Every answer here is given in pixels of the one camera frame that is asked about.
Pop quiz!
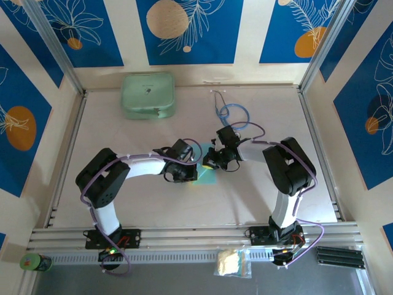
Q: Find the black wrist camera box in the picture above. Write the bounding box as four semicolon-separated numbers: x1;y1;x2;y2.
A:
169;138;195;161
216;125;243;148

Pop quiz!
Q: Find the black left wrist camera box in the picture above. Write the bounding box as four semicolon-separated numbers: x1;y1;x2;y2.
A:
169;138;195;161

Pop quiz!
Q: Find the purple camera cable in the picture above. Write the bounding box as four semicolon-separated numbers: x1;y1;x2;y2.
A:
228;121;327;267
79;138;202;277

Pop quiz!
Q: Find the black ribbed block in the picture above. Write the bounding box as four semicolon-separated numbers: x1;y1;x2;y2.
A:
316;245;366;271

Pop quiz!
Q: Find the aluminium frame post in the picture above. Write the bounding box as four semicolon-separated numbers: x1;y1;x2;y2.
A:
23;0;85;95
299;0;364;93

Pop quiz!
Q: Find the mint green zip pouch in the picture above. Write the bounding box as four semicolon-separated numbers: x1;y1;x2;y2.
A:
119;72;177;120

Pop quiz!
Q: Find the clear bag with yellow contents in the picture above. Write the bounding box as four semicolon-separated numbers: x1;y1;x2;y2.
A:
214;248;253;280

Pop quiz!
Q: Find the blue floral wall poster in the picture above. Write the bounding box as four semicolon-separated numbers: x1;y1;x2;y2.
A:
6;0;125;69
0;44;53;198
259;0;342;65
136;0;245;66
333;21;393;191

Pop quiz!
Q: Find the grey slotted cable duct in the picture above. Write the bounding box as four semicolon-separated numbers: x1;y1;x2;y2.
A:
42;247;320;266

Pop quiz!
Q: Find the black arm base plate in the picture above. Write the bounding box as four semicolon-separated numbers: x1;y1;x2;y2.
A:
245;225;306;247
82;227;142;250

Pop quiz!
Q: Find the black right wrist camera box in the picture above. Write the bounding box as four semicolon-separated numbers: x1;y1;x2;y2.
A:
216;125;243;148

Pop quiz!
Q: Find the green can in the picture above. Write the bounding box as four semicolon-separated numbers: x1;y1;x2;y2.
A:
19;253;53;273

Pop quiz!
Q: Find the aluminium side rail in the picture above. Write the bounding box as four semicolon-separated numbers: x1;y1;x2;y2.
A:
45;91;88;229
297;87;346;222

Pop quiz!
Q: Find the blue stethoscope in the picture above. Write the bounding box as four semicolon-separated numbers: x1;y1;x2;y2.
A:
210;89;251;132

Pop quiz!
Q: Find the aluminium mounting rail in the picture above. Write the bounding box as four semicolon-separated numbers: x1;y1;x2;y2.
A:
26;221;365;251

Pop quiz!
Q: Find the turquoise cloth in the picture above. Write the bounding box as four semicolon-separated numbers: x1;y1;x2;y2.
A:
192;143;217;186

